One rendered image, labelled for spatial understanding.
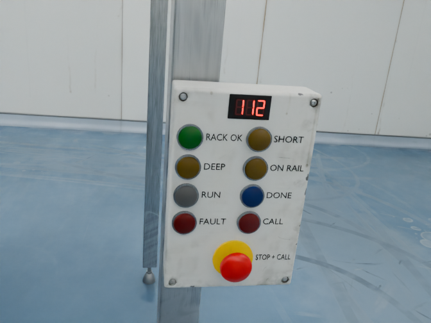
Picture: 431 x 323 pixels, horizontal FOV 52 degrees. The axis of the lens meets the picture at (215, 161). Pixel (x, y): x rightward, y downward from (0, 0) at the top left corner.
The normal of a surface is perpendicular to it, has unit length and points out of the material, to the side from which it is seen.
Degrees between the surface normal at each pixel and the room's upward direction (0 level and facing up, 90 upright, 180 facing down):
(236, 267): 85
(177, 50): 90
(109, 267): 0
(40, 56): 90
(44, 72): 90
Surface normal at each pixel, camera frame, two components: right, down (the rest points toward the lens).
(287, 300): 0.08, -0.93
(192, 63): 0.16, 0.36
